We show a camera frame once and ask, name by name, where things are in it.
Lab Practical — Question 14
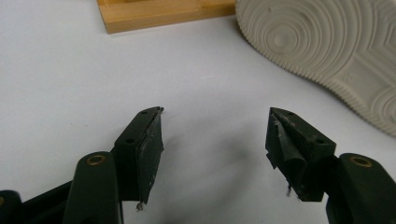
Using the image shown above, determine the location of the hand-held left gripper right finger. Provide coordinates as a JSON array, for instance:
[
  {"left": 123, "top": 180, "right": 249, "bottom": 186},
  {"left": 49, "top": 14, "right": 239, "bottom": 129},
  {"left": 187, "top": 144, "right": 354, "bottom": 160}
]
[{"left": 264, "top": 106, "right": 339, "bottom": 203}]

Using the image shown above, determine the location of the wooden shoe rack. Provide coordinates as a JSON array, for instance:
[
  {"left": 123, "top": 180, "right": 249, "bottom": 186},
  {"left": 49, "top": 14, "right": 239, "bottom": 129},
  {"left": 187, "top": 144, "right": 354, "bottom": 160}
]
[{"left": 96, "top": 0, "right": 236, "bottom": 35}]

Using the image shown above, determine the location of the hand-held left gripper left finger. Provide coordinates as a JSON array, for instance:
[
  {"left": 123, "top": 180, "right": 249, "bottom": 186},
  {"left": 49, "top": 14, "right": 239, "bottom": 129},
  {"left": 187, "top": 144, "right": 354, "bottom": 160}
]
[{"left": 111, "top": 105, "right": 165, "bottom": 211}]

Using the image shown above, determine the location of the white sneaker with yellow stripe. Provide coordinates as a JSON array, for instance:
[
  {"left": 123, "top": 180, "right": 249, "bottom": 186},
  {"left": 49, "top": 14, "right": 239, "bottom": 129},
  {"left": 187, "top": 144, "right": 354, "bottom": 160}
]
[{"left": 234, "top": 0, "right": 396, "bottom": 138}]

